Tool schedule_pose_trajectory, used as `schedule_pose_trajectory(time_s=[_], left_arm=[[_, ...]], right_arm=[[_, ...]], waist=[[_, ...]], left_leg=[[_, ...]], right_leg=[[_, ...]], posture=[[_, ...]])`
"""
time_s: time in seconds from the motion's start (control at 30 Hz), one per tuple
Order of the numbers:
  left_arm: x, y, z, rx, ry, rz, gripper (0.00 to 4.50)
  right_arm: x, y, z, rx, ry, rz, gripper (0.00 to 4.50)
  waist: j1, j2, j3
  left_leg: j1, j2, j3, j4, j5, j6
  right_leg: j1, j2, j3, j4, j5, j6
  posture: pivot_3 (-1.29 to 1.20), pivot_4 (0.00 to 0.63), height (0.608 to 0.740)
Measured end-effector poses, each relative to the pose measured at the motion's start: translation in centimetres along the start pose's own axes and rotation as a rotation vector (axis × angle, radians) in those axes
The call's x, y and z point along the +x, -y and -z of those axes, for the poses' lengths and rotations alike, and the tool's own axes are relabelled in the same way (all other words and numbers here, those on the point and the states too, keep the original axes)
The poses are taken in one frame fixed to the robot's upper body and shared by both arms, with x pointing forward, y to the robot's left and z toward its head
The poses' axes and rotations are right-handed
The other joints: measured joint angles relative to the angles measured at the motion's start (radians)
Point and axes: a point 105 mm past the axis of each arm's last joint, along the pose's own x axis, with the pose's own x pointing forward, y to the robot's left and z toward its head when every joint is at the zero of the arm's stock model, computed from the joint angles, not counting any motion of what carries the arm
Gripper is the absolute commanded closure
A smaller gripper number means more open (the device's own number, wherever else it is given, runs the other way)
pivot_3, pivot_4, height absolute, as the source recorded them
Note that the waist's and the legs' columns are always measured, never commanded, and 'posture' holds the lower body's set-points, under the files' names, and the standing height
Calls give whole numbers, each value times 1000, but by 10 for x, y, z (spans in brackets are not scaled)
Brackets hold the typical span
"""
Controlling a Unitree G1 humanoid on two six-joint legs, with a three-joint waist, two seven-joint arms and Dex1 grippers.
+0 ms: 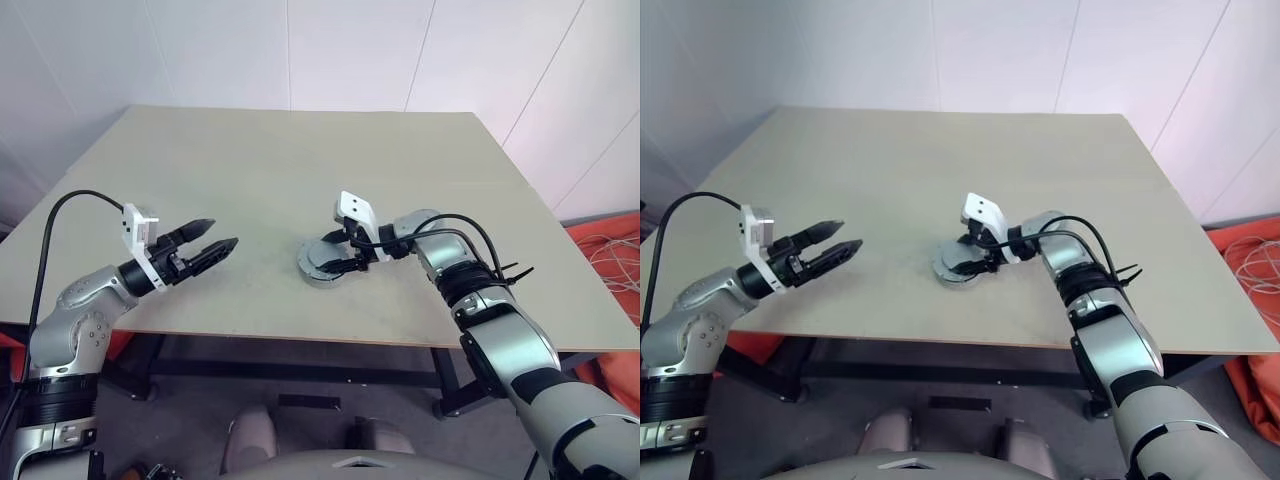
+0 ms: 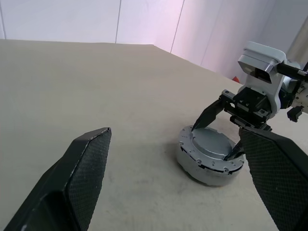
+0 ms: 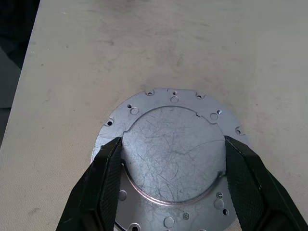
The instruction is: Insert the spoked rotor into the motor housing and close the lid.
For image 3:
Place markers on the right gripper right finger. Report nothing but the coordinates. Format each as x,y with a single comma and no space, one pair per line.
255,192

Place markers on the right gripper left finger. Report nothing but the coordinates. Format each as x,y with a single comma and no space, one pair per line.
96,192

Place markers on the round silver motor housing lid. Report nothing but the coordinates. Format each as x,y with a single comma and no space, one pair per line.
173,149

